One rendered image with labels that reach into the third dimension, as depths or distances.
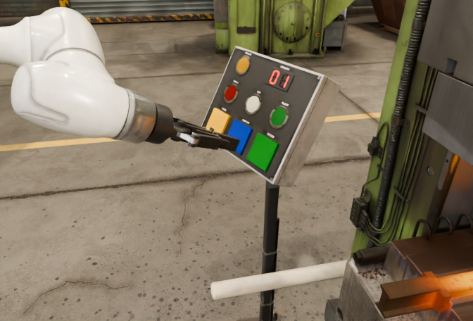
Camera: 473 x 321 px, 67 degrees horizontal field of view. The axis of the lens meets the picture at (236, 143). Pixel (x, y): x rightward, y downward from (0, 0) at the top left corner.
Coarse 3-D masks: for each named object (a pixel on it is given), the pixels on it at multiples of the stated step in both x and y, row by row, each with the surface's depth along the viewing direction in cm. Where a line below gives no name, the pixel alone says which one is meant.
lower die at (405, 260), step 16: (400, 240) 66; (416, 240) 66; (432, 240) 66; (448, 240) 66; (464, 240) 66; (400, 256) 63; (416, 256) 61; (432, 256) 61; (448, 256) 61; (464, 256) 61; (400, 272) 64; (416, 272) 59; (432, 272) 58; (448, 272) 57; (448, 304) 53; (464, 304) 53; (432, 320) 57; (448, 320) 53; (464, 320) 51
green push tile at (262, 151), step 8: (256, 136) 91; (264, 136) 89; (256, 144) 90; (264, 144) 88; (272, 144) 86; (256, 152) 90; (264, 152) 88; (272, 152) 86; (256, 160) 89; (264, 160) 87; (264, 168) 87
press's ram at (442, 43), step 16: (432, 0) 50; (448, 0) 47; (464, 0) 45; (432, 16) 50; (448, 16) 48; (464, 16) 45; (432, 32) 51; (448, 32) 48; (464, 32) 45; (432, 48) 51; (448, 48) 48; (464, 48) 46; (432, 64) 51; (448, 64) 49; (464, 64) 46; (464, 80) 46
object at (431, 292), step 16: (464, 272) 56; (384, 288) 52; (400, 288) 52; (416, 288) 52; (432, 288) 52; (448, 288) 53; (464, 288) 53; (384, 304) 52; (400, 304) 53; (416, 304) 54; (432, 304) 54
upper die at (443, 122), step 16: (448, 80) 49; (432, 96) 52; (448, 96) 49; (464, 96) 46; (432, 112) 52; (448, 112) 49; (464, 112) 47; (432, 128) 52; (448, 128) 49; (464, 128) 47; (448, 144) 50; (464, 144) 47
